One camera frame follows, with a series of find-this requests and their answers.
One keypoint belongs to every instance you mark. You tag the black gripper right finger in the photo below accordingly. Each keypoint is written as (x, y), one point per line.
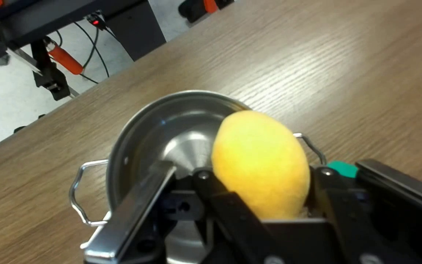
(393, 181)

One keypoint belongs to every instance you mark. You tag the small silver pot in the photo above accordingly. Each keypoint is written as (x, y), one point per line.
(197, 219)

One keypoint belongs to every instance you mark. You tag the green round cup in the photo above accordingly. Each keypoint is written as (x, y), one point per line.
(344, 169)

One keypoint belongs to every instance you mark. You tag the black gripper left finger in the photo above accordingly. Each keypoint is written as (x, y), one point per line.
(112, 241)

